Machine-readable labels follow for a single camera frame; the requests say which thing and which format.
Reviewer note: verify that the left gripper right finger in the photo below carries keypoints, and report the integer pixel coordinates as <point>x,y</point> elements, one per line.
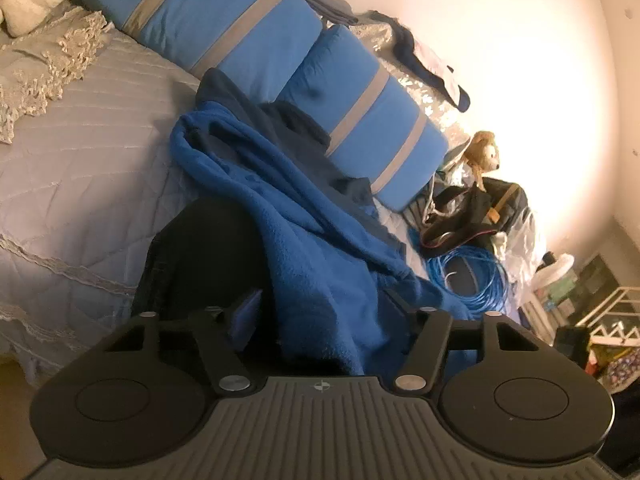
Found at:
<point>426,358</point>

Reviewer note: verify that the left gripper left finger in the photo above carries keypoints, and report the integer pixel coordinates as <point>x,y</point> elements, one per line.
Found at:
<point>224,369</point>

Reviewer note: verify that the blue fleece jacket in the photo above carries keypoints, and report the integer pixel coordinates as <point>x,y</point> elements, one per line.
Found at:
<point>275,216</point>

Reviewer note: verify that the folded navy white clothes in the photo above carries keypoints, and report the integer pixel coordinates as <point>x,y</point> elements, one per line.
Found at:
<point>427,66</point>

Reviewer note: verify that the black bag red trim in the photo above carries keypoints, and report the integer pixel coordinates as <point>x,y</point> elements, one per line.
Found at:
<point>461,216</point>

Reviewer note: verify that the striped canvas tote bag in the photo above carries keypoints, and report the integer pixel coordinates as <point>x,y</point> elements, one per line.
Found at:
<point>422,210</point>

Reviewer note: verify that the clear plastic bag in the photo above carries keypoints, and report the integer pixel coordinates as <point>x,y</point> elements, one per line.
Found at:
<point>516,251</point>

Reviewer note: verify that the brown teddy bear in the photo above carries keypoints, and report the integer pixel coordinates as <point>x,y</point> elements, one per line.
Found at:
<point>482,156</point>

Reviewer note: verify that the white metal rack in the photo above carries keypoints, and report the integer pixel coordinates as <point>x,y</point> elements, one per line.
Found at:
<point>615,322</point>

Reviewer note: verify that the right blue striped pillow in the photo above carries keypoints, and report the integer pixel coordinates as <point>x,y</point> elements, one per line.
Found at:
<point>376,130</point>

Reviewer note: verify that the blue striped pillow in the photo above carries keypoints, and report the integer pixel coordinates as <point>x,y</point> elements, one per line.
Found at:
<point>376,130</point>
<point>258,44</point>

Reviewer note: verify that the quilted grey bedspread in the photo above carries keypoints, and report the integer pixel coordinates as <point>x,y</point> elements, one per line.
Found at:
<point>85,188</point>

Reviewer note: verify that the left blue striped pillow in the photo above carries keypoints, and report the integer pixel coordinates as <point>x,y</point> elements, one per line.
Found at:
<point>258,44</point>

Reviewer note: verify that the lace trimmed pillow cover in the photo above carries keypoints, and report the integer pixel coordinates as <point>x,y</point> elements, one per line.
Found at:
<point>36,68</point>

